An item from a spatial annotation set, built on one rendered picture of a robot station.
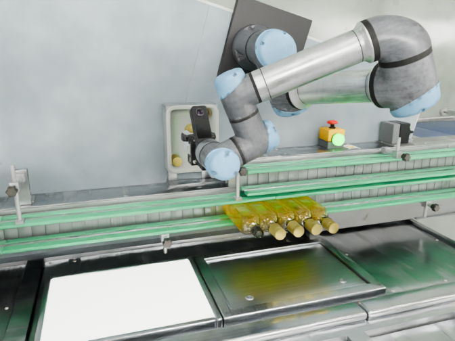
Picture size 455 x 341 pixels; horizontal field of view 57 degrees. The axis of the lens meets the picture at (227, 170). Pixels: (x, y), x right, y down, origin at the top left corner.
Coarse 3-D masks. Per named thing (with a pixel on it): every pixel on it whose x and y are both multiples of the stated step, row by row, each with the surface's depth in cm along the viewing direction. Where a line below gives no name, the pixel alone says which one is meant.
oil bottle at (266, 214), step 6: (252, 204) 134; (258, 204) 134; (264, 204) 134; (258, 210) 129; (264, 210) 129; (270, 210) 129; (264, 216) 125; (270, 216) 126; (276, 216) 127; (264, 222) 125; (276, 222) 126; (264, 228) 125
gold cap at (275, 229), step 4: (272, 224) 122; (276, 224) 122; (272, 228) 121; (276, 228) 120; (280, 228) 119; (272, 232) 120; (276, 232) 118; (280, 232) 119; (284, 232) 119; (276, 236) 119; (280, 236) 119; (284, 236) 120
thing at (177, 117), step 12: (180, 108) 133; (216, 108) 137; (168, 120) 133; (180, 120) 142; (216, 120) 138; (168, 132) 134; (180, 132) 143; (216, 132) 139; (168, 144) 135; (180, 144) 144; (168, 156) 136; (180, 156) 145; (180, 168) 140; (192, 168) 140
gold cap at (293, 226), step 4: (288, 224) 123; (292, 224) 122; (296, 224) 122; (288, 228) 123; (292, 228) 121; (296, 228) 120; (300, 228) 120; (292, 232) 121; (296, 232) 120; (300, 232) 121; (296, 236) 121; (300, 236) 121
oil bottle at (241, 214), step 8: (224, 208) 141; (232, 208) 132; (240, 208) 131; (248, 208) 130; (232, 216) 133; (240, 216) 125; (248, 216) 125; (256, 216) 125; (240, 224) 126; (248, 224) 123; (248, 232) 124
